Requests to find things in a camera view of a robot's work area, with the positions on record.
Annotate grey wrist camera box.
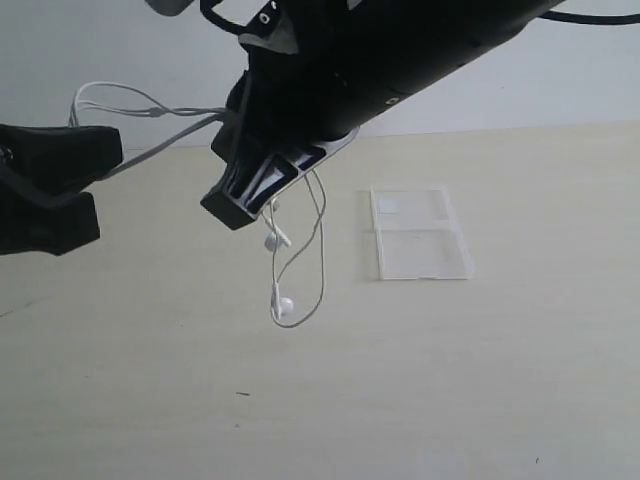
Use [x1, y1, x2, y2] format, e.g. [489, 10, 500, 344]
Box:
[145, 0, 193, 17]

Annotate clear plastic storage case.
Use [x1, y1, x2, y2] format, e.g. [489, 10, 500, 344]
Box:
[355, 185, 475, 281]

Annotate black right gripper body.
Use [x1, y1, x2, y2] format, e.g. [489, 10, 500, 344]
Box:
[226, 1, 430, 140]

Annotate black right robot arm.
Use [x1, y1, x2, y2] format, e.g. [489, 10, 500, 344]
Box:
[200, 0, 639, 230]

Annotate white wired earphones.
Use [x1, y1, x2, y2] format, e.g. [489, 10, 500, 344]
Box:
[68, 81, 328, 329]

